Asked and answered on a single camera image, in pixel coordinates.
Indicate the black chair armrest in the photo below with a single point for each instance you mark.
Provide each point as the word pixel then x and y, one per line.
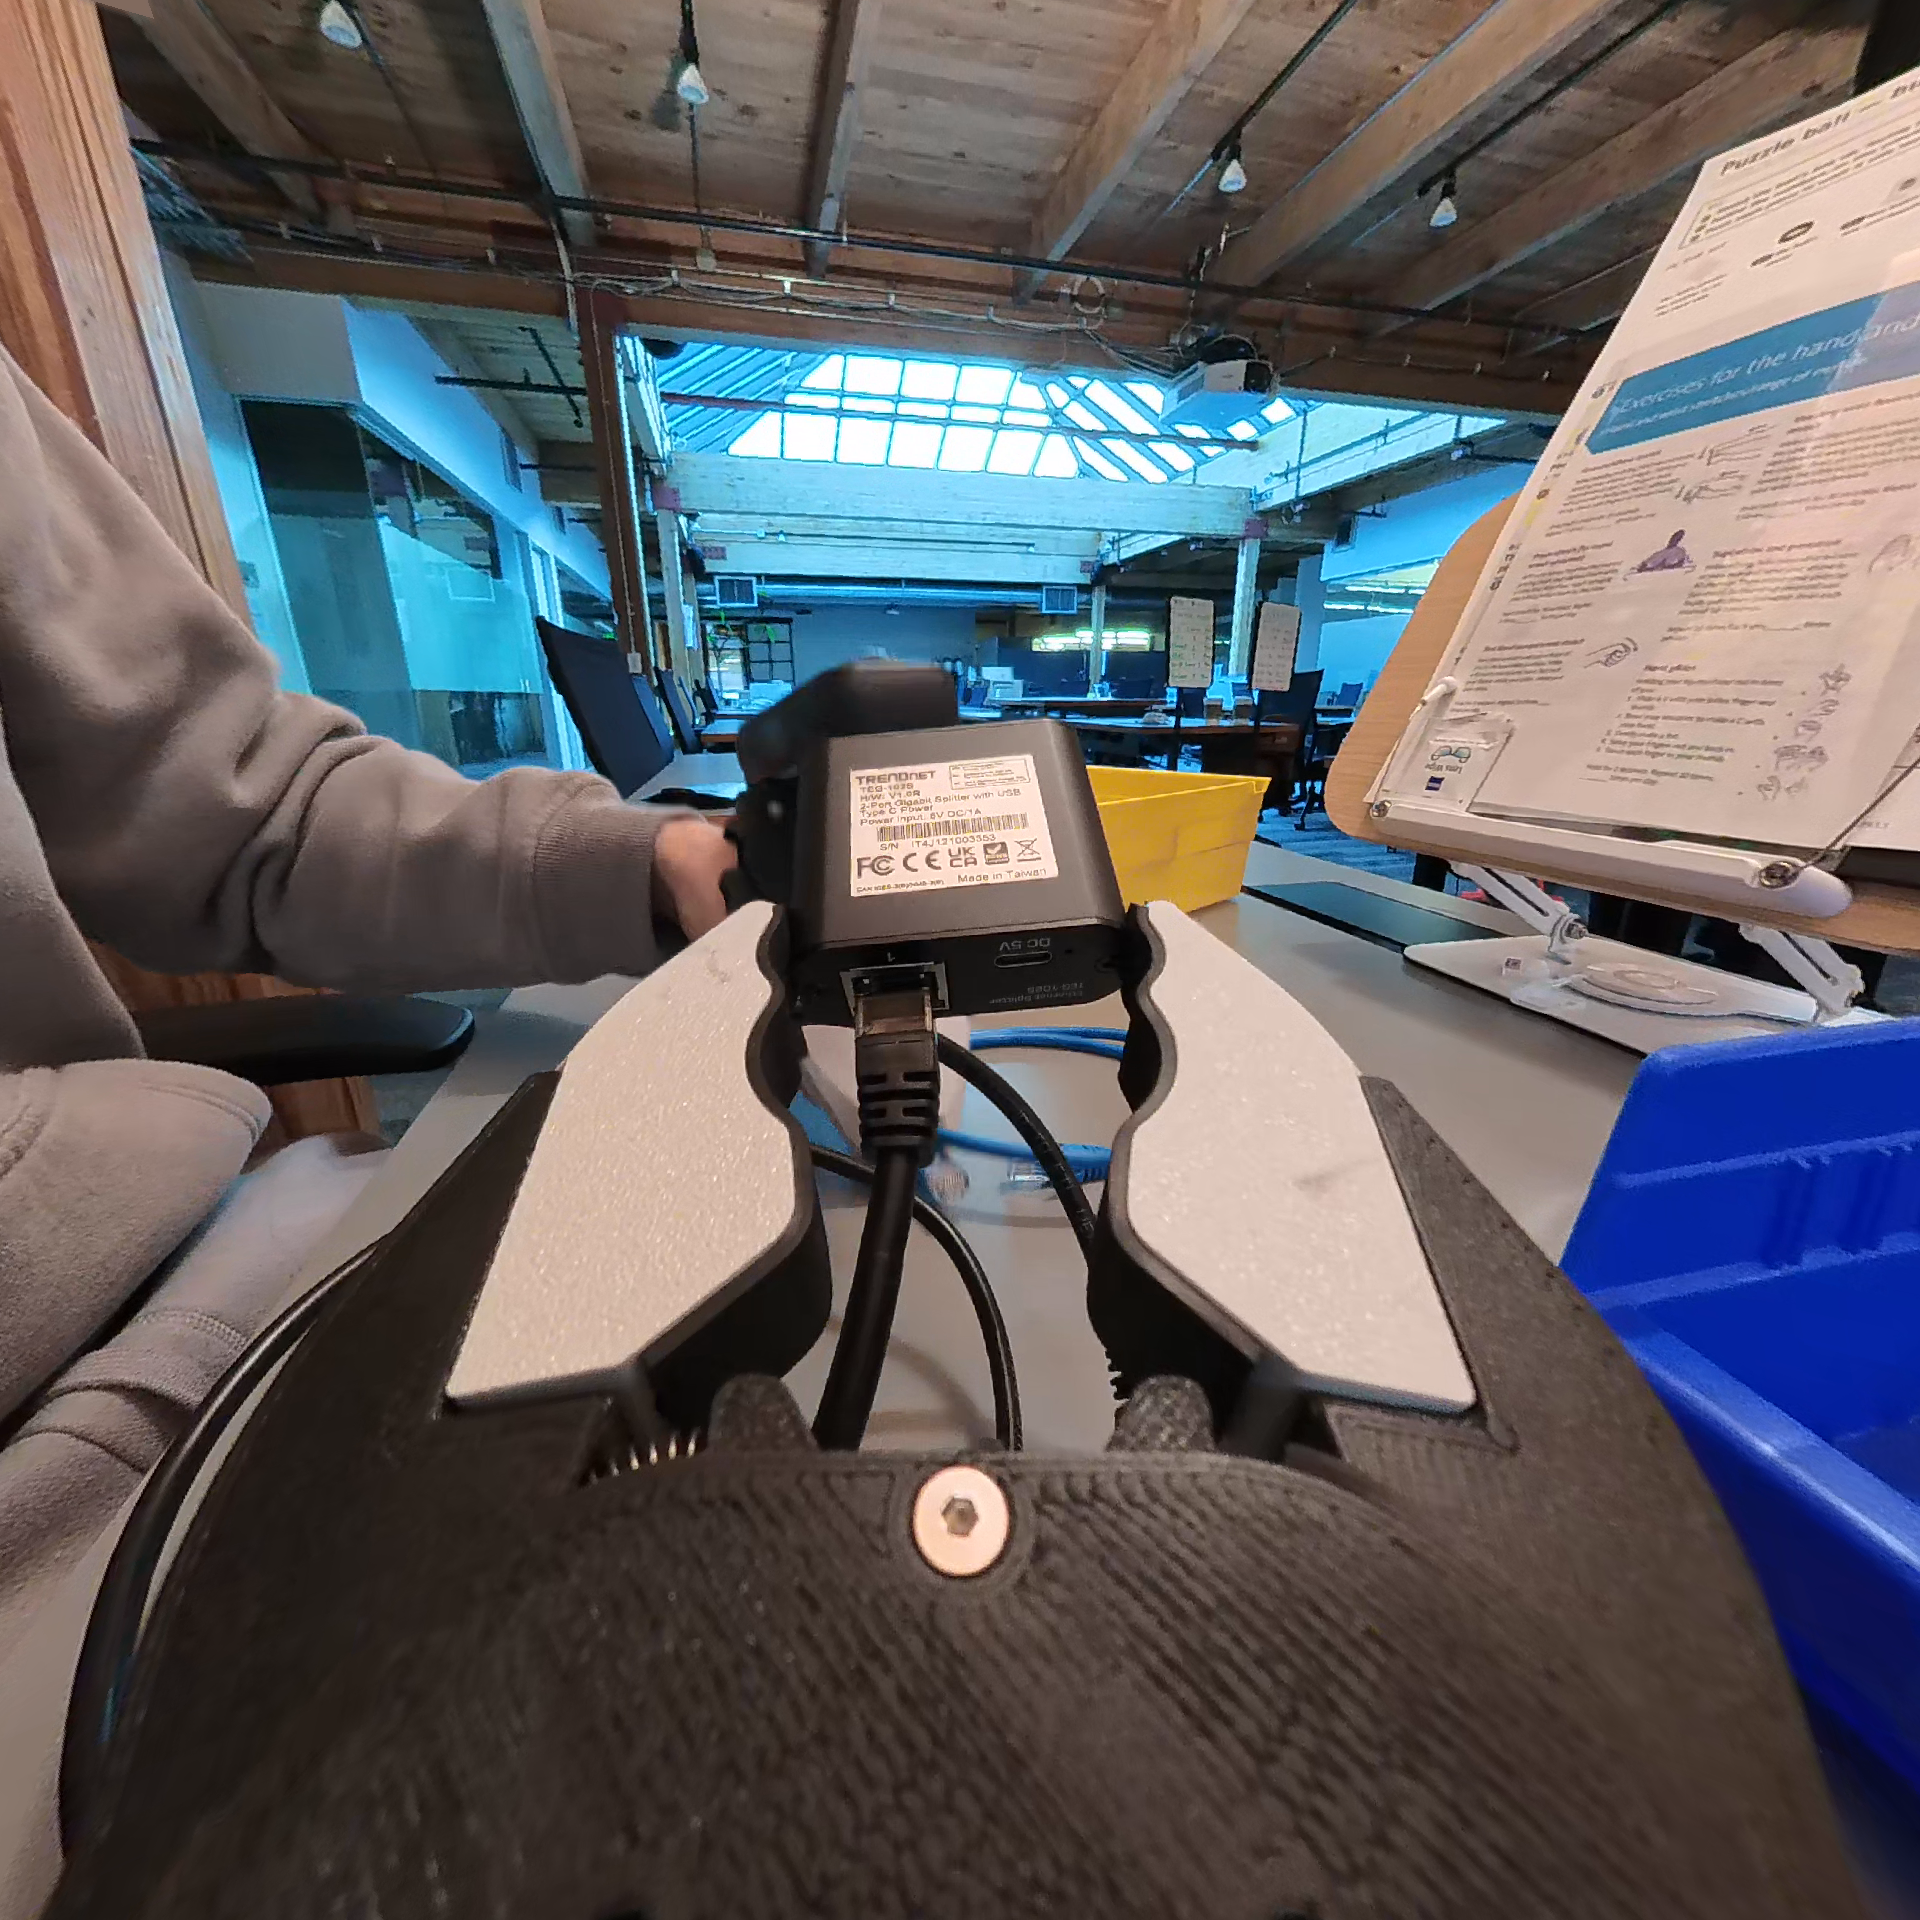
pixel 303 1039

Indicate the yellow plastic bin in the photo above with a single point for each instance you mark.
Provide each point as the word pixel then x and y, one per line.
pixel 1177 834

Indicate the printed instruction sheet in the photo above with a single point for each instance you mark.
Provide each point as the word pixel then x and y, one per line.
pixel 1708 523

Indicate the black mat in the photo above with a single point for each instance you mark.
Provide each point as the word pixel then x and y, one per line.
pixel 1336 912

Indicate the person's left forearm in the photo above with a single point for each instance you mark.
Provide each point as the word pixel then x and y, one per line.
pixel 452 855

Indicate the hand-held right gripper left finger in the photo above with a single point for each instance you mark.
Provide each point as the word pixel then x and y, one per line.
pixel 631 1187

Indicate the skylight window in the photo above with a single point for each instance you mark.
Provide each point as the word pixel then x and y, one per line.
pixel 932 418

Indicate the black network switch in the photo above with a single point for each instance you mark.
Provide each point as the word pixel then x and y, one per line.
pixel 960 914

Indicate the blue plastic bin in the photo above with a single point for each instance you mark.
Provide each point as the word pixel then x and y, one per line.
pixel 1770 1291

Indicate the person in grey hoodie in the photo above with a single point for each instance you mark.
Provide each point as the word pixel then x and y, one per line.
pixel 104 898

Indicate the person's left hand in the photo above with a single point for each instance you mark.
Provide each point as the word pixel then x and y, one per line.
pixel 692 877

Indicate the wooden book stand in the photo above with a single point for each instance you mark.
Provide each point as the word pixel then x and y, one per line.
pixel 1424 747

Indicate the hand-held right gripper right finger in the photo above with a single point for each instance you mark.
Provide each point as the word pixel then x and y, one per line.
pixel 1292 1199

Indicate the white paper board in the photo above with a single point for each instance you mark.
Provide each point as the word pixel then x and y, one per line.
pixel 1278 645
pixel 1189 642

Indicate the ceiling projector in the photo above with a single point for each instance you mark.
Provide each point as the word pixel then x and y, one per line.
pixel 1219 386

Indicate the ceiling spot lamp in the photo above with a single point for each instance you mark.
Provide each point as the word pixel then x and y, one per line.
pixel 342 25
pixel 689 81
pixel 1232 173
pixel 1443 208

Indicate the grey desk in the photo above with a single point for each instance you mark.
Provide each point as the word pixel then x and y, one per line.
pixel 1442 1078

